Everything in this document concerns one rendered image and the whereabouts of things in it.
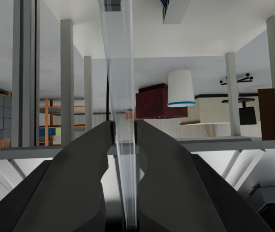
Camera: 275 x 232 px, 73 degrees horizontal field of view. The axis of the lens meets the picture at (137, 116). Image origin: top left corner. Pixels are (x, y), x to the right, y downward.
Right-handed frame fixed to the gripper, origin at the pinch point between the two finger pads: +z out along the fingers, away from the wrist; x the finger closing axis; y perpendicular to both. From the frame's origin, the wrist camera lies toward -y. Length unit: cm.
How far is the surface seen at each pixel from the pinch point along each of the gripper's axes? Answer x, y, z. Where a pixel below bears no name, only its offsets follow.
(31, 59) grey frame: -21.0, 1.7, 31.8
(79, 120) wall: -266, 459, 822
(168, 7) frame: 10.2, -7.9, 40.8
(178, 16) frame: 13.6, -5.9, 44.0
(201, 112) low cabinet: 198, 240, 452
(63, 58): -19, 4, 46
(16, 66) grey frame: -24.0, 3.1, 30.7
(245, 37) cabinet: 44, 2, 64
